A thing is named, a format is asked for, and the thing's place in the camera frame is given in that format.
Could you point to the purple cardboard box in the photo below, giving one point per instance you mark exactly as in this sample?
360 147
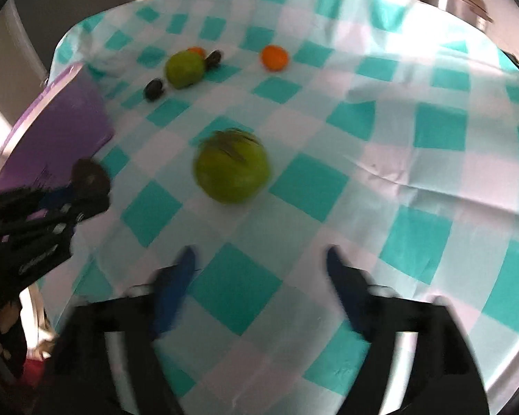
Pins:
67 122

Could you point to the dark round fruit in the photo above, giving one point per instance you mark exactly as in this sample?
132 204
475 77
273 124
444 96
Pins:
89 178

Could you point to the smooth green tomato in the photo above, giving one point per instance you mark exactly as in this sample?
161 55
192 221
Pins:
184 69

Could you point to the small orange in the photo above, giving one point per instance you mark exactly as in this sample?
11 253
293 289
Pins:
199 51

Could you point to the dark wrinkled fruit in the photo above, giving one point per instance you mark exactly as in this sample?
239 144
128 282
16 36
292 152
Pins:
153 90

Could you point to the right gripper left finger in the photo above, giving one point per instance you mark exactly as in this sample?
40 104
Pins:
170 287

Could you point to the teal white checkered tablecloth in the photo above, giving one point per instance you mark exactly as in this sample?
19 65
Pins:
393 133

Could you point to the dark passion fruit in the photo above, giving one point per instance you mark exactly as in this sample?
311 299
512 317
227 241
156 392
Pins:
213 60

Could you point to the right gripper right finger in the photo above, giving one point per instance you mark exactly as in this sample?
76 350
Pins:
352 290

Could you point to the large orange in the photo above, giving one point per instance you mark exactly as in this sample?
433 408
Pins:
274 58

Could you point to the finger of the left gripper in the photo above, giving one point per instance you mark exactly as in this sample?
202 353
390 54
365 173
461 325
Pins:
34 194
69 214

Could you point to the green tomato with stem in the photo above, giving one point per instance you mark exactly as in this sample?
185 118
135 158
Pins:
231 166

